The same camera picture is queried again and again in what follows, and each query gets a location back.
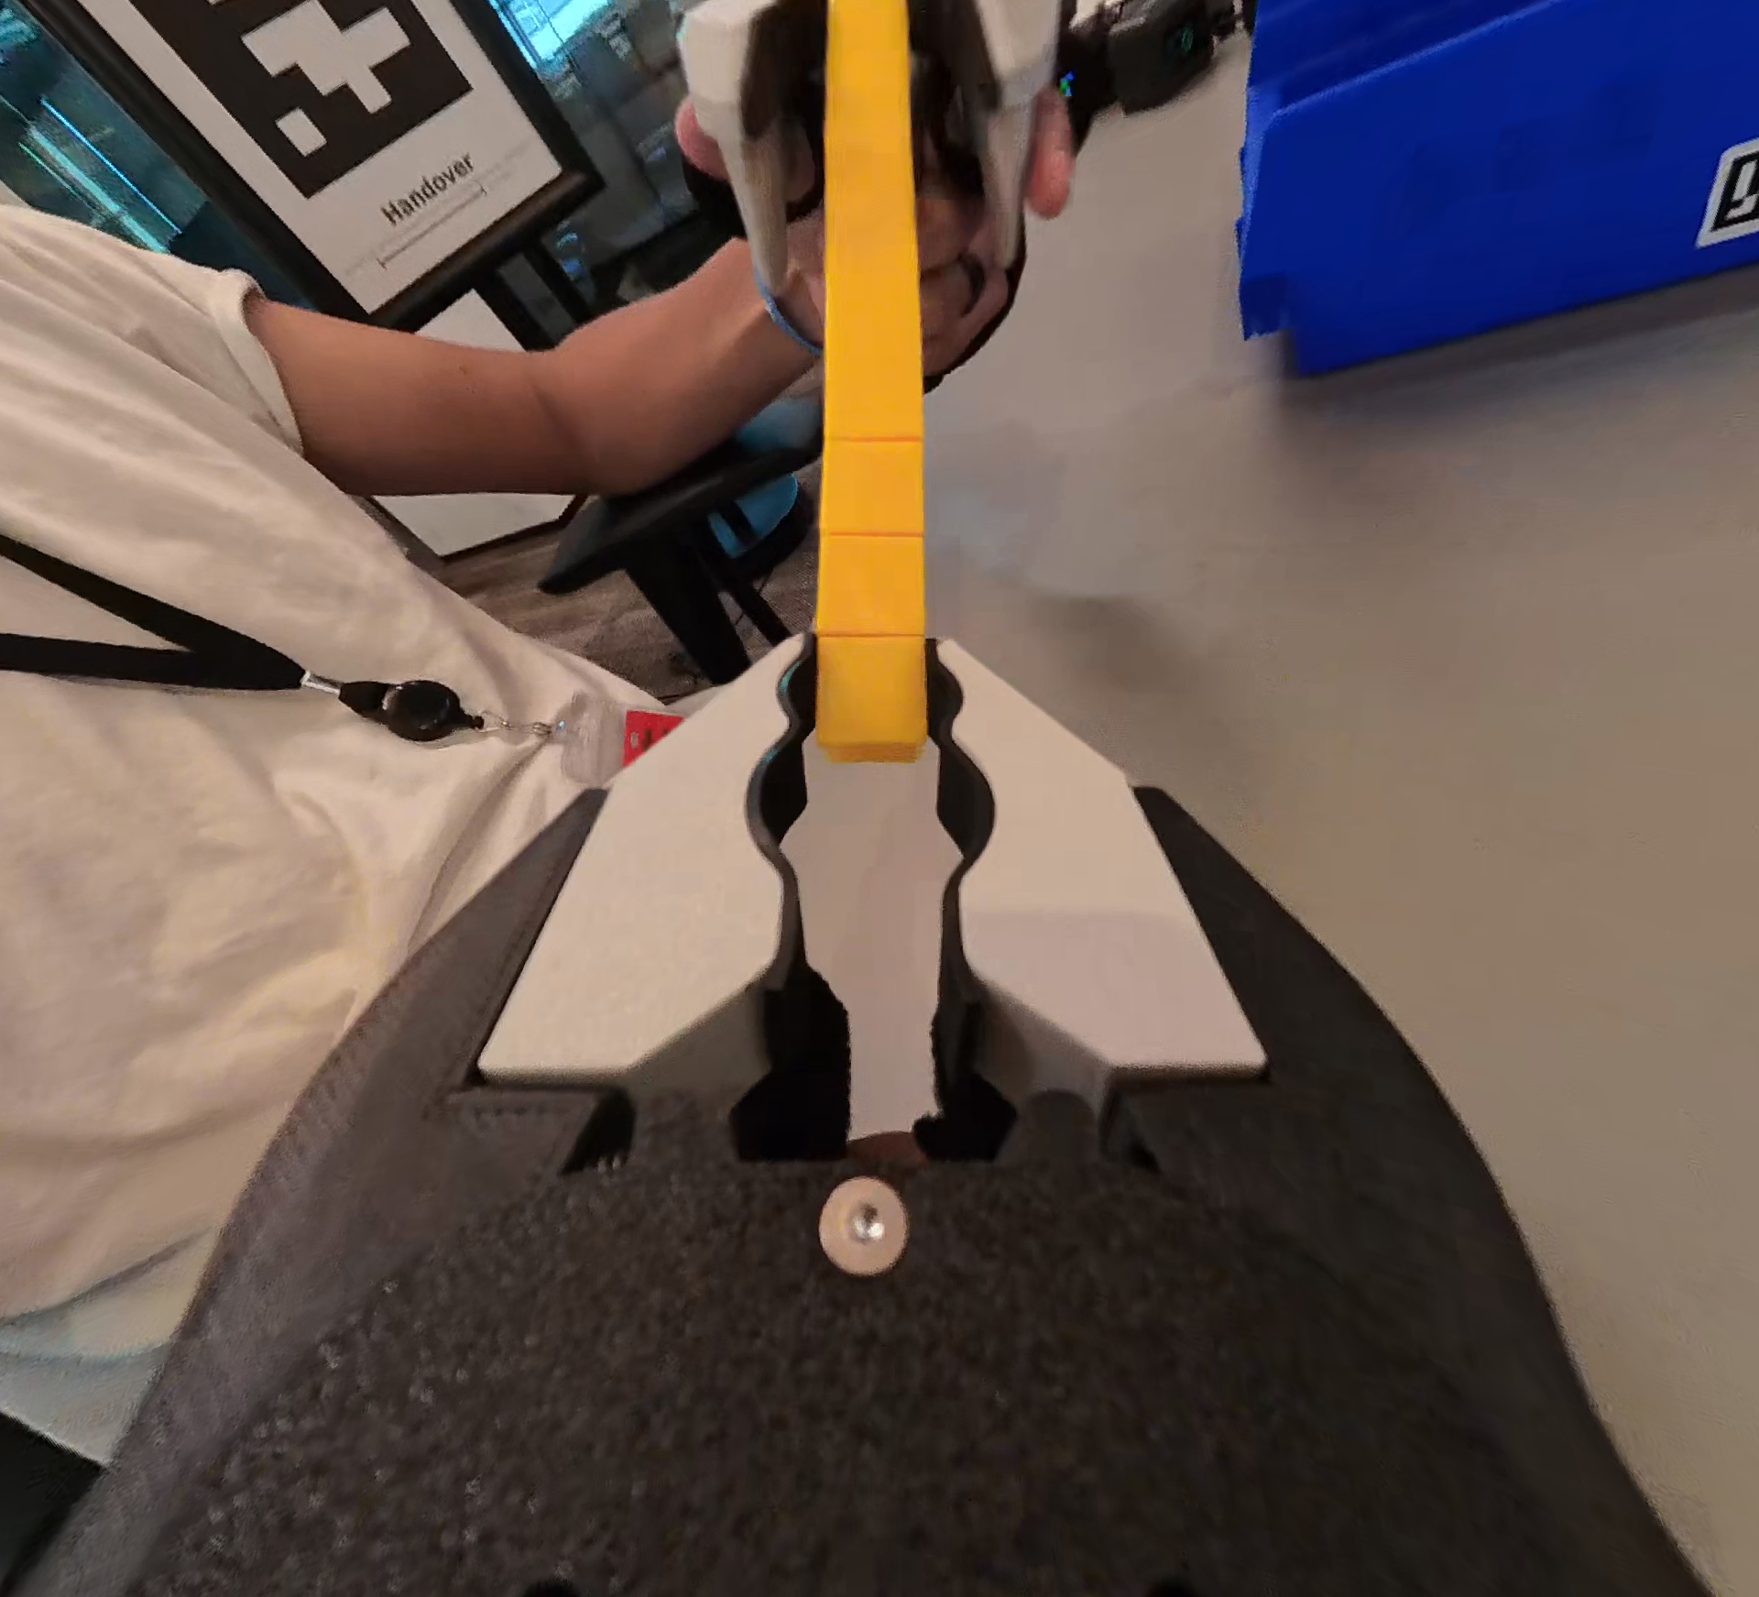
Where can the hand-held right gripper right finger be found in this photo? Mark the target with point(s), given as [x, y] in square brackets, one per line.
[1099, 924]

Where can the blue plastic bin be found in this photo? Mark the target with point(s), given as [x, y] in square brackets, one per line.
[1443, 181]

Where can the blue wristband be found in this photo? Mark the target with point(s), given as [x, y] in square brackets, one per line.
[784, 319]

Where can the yellow block stick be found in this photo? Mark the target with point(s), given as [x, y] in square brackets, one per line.
[869, 387]

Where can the blue chair base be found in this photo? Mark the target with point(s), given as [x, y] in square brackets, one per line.
[777, 504]

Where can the red badge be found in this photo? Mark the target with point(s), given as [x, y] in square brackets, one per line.
[654, 734]

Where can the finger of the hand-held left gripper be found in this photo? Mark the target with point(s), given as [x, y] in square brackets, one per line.
[1024, 17]
[718, 57]

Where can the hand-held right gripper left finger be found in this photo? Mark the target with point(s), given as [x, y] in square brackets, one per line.
[646, 924]

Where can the person's left forearm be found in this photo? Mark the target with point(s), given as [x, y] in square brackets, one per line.
[551, 401]

